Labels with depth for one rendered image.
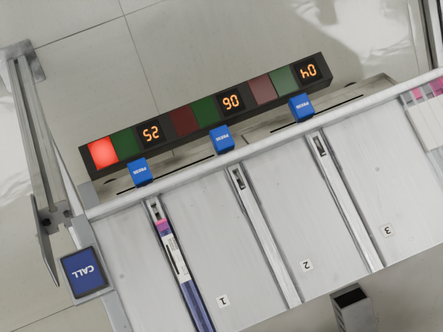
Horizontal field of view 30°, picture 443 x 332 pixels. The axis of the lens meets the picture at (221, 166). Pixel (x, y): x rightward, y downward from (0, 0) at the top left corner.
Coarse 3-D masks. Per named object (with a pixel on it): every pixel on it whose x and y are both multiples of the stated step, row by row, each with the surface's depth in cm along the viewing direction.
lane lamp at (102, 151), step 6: (102, 138) 104; (108, 138) 104; (90, 144) 104; (96, 144) 104; (102, 144) 104; (108, 144) 104; (90, 150) 104; (96, 150) 104; (102, 150) 104; (108, 150) 104; (114, 150) 104; (96, 156) 104; (102, 156) 104; (108, 156) 104; (114, 156) 104; (96, 162) 104; (102, 162) 104; (108, 162) 104; (114, 162) 104
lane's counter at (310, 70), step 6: (306, 60) 108; (312, 60) 108; (294, 66) 108; (300, 66) 108; (306, 66) 108; (312, 66) 108; (300, 72) 108; (306, 72) 108; (312, 72) 108; (318, 72) 108; (300, 78) 107; (306, 78) 107; (312, 78) 107; (318, 78) 107; (306, 84) 107
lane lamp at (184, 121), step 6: (180, 108) 106; (186, 108) 106; (174, 114) 106; (180, 114) 106; (186, 114) 106; (192, 114) 106; (174, 120) 105; (180, 120) 105; (186, 120) 105; (192, 120) 105; (174, 126) 105; (180, 126) 105; (186, 126) 105; (192, 126) 105; (198, 126) 105; (180, 132) 105; (186, 132) 105
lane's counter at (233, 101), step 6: (228, 90) 107; (234, 90) 107; (216, 96) 106; (222, 96) 106; (228, 96) 106; (234, 96) 106; (240, 96) 106; (222, 102) 106; (228, 102) 106; (234, 102) 106; (240, 102) 106; (222, 108) 106; (228, 108) 106; (234, 108) 106; (240, 108) 106; (228, 114) 106
